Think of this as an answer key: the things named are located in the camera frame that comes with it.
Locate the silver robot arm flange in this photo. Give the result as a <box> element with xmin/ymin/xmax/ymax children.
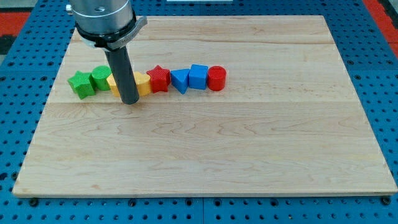
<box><xmin>66</xmin><ymin>0</ymin><xmax>147</xmax><ymax>51</ymax></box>

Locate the blue cube block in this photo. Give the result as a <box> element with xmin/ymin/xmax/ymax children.
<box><xmin>188</xmin><ymin>64</ymin><xmax>208</xmax><ymax>90</ymax></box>

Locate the blue triangle block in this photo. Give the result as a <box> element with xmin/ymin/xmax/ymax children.
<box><xmin>170</xmin><ymin>68</ymin><xmax>190</xmax><ymax>95</ymax></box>

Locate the red cylinder block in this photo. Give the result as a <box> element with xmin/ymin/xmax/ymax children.
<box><xmin>207</xmin><ymin>66</ymin><xmax>227</xmax><ymax>91</ymax></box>

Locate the red star block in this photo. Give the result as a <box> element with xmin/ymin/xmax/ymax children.
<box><xmin>146</xmin><ymin>65</ymin><xmax>171</xmax><ymax>93</ymax></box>

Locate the yellow heart block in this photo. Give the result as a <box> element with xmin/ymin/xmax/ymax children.
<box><xmin>134</xmin><ymin>72</ymin><xmax>152</xmax><ymax>96</ymax></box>

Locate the light wooden board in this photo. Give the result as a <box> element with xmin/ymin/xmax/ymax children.
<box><xmin>13</xmin><ymin>16</ymin><xmax>397</xmax><ymax>198</ymax></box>

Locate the yellow pentagon block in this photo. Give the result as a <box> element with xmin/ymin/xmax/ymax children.
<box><xmin>106</xmin><ymin>73</ymin><xmax>120</xmax><ymax>97</ymax></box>

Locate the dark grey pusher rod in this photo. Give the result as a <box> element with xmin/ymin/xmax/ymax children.
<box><xmin>105</xmin><ymin>47</ymin><xmax>139</xmax><ymax>105</ymax></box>

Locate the green cylinder block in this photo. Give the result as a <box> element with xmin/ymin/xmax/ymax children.
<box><xmin>91</xmin><ymin>65</ymin><xmax>111</xmax><ymax>91</ymax></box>

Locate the green star block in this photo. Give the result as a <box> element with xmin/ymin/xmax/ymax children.
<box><xmin>68</xmin><ymin>71</ymin><xmax>96</xmax><ymax>100</ymax></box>

